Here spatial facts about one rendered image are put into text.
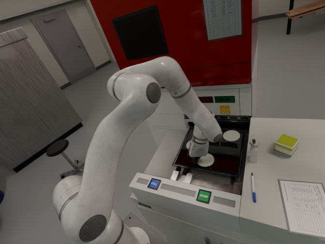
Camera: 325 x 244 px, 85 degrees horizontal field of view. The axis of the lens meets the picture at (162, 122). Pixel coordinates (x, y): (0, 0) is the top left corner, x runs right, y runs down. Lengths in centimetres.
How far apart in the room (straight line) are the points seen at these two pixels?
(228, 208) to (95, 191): 54
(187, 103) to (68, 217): 53
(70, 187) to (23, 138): 321
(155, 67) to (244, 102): 70
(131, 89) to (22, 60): 322
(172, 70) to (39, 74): 320
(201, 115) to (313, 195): 51
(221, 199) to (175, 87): 52
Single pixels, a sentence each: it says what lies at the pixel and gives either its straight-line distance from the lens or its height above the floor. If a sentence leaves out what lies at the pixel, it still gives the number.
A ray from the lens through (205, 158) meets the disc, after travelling 108.
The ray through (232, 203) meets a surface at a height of 96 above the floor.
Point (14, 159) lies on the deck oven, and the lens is 390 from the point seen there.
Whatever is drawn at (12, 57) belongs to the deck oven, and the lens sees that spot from 363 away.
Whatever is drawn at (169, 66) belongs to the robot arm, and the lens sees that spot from 62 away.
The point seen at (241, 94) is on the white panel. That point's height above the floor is 113.
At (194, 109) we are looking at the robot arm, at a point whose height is 130.
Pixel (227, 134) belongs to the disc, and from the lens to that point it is 121.
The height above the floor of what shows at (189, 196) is 96.
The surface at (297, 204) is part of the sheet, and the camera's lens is 89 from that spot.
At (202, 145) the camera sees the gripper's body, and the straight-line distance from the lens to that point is 95.
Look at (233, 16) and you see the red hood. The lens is 94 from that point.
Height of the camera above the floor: 172
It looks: 35 degrees down
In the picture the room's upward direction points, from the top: 20 degrees counter-clockwise
